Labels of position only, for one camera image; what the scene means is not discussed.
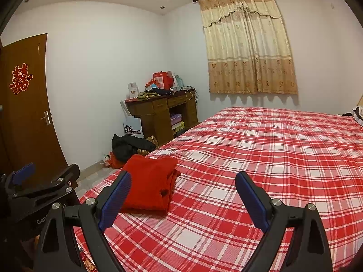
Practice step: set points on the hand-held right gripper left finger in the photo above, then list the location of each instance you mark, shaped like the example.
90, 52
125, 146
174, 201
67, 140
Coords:
116, 201

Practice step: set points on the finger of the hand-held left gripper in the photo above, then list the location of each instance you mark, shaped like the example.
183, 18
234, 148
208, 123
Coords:
24, 174
56, 185

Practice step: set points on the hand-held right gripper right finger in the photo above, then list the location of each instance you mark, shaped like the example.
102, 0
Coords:
252, 204

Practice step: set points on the red knitted sweater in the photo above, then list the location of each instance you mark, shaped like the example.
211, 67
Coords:
147, 184

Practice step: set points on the red cloth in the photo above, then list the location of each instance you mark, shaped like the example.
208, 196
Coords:
115, 161

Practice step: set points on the brown wooden door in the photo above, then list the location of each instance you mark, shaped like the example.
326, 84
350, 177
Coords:
28, 124

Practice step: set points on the black cloth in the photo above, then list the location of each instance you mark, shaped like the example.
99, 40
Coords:
124, 147

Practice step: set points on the red plaid bed sheet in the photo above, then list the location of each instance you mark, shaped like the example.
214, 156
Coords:
255, 147

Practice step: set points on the golden brown cloth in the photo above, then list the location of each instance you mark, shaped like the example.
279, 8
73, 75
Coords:
151, 142

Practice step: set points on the white paper bag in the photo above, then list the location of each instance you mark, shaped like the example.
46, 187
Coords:
133, 127

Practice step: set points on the brown wooden desk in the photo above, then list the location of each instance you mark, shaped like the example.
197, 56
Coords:
150, 119

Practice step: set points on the red paper door decoration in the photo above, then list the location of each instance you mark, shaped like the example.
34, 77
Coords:
21, 79

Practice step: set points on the yellow flat box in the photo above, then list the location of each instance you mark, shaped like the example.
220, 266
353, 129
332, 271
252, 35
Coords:
178, 127

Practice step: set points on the pink flat box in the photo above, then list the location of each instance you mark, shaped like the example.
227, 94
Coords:
175, 118

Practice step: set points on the green yellow cloth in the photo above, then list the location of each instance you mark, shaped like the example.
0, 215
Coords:
146, 95

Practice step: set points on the small white box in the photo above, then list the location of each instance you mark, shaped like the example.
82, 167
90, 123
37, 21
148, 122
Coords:
133, 90

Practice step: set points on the dark cloth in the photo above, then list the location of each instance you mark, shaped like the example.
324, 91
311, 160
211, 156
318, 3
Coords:
163, 92

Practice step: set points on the red gift box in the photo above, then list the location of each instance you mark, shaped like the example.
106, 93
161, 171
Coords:
161, 80

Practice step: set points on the teal bag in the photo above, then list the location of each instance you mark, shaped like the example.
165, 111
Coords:
179, 81

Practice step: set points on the black and white patterned pillow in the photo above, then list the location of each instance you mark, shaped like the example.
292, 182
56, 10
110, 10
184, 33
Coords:
358, 114

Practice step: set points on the cream wooden headboard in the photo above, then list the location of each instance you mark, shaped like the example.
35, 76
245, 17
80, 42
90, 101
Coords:
360, 102

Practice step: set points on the wide beige patterned curtain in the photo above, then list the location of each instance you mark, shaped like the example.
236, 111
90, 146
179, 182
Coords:
249, 48

